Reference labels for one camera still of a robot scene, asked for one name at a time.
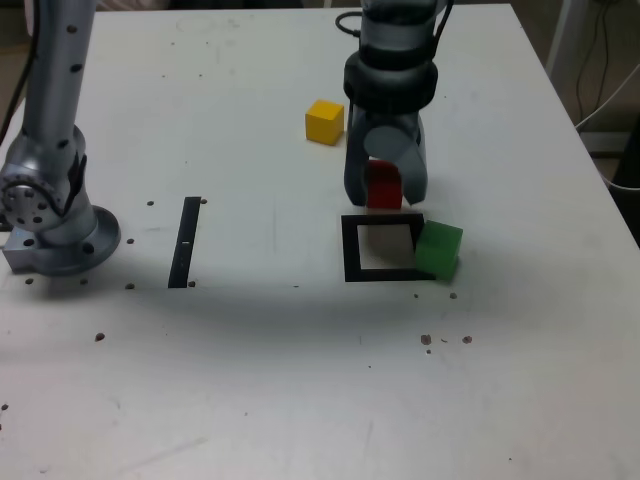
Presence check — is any black tape strip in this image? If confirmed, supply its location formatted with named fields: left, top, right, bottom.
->
left=167, top=196, right=202, bottom=290

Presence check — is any yellow cube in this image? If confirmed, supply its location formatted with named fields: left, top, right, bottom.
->
left=304, top=98, right=346, bottom=147

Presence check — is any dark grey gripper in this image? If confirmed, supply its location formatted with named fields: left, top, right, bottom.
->
left=343, top=109, right=430, bottom=208

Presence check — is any black tape square outline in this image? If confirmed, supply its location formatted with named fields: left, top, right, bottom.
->
left=340, top=213, right=437, bottom=284

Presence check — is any red cube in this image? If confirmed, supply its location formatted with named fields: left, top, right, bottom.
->
left=366, top=159, right=404, bottom=210

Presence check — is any green cube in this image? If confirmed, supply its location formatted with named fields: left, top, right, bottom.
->
left=413, top=219, right=464, bottom=280

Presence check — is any thin black hanging cable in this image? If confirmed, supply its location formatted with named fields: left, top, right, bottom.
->
left=575, top=0, right=610, bottom=124

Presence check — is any white floor cable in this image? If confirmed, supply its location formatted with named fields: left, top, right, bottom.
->
left=595, top=163, right=640, bottom=192

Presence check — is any white metal post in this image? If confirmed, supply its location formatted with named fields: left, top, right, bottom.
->
left=545, top=0, right=587, bottom=79

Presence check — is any white hanging cable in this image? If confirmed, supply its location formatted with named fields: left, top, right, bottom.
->
left=573, top=63, right=640, bottom=131

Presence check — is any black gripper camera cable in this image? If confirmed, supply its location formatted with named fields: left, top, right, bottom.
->
left=334, top=11, right=367, bottom=39

